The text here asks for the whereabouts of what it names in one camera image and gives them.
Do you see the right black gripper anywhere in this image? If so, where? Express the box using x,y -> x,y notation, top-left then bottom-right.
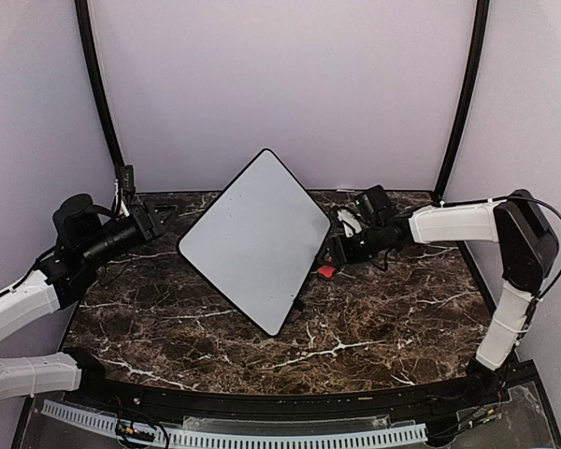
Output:
318,223 -> 385,268

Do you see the red whiteboard eraser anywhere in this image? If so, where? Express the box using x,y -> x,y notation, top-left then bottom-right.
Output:
317,266 -> 337,280

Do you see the white whiteboard with black frame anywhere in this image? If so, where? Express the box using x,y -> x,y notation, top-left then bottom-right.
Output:
178,149 -> 331,337

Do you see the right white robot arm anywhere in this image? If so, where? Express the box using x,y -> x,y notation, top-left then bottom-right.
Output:
320,185 -> 560,406

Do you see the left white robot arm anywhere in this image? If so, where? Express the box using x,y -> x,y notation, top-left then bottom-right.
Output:
0,194 -> 183,408

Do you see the black whiteboard stand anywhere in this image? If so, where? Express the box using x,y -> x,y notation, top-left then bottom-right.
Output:
293,250 -> 333,311

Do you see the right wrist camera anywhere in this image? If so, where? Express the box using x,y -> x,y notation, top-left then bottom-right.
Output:
333,208 -> 363,238

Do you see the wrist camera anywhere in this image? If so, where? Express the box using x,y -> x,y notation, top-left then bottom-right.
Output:
112,165 -> 136,217
333,208 -> 363,238

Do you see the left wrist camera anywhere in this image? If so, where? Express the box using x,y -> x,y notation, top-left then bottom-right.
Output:
112,165 -> 136,217

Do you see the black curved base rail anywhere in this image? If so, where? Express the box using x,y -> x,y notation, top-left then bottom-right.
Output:
64,372 -> 508,424

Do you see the white slotted cable duct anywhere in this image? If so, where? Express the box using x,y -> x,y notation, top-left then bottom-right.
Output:
41,400 -> 427,448

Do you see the left black frame post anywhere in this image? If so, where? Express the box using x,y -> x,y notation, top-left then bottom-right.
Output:
74,0 -> 124,179

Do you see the black frame post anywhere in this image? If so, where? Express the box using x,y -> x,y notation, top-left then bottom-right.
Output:
74,0 -> 124,179
433,0 -> 490,199

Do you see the right black frame post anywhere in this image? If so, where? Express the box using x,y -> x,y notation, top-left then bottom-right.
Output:
433,0 -> 490,199

